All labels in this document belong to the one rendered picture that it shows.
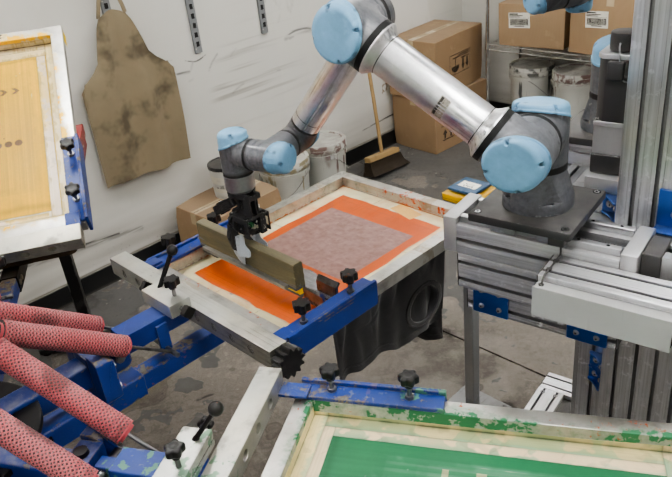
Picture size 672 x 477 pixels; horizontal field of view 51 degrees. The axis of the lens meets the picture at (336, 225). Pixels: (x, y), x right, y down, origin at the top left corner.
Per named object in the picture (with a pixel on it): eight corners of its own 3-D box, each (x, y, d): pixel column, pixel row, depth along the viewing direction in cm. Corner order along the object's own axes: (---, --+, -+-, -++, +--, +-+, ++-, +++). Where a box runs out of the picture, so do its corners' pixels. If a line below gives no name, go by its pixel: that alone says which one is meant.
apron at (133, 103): (187, 154, 405) (146, -41, 357) (195, 157, 400) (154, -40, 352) (104, 188, 373) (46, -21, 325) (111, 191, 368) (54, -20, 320)
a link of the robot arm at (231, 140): (237, 138, 164) (207, 134, 168) (244, 181, 169) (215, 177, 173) (256, 126, 170) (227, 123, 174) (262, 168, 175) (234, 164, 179)
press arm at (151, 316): (175, 312, 179) (171, 295, 176) (189, 320, 175) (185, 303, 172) (114, 346, 168) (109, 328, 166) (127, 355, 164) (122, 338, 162)
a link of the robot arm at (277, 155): (303, 132, 169) (265, 128, 174) (278, 149, 160) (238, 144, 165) (307, 162, 172) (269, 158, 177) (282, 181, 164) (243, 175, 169)
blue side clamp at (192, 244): (233, 238, 222) (229, 218, 219) (243, 242, 219) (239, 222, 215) (151, 280, 204) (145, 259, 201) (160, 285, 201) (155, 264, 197)
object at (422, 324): (425, 314, 230) (420, 225, 215) (446, 324, 224) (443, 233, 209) (323, 390, 202) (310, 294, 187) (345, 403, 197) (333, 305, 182)
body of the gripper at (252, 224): (249, 243, 176) (241, 199, 171) (228, 233, 182) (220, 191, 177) (272, 231, 181) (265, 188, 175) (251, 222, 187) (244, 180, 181)
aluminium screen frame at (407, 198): (343, 180, 250) (342, 170, 248) (483, 224, 211) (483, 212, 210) (151, 278, 202) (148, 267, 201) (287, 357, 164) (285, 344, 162)
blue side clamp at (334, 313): (364, 296, 185) (362, 274, 182) (378, 303, 182) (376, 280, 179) (278, 354, 167) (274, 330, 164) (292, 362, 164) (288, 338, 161)
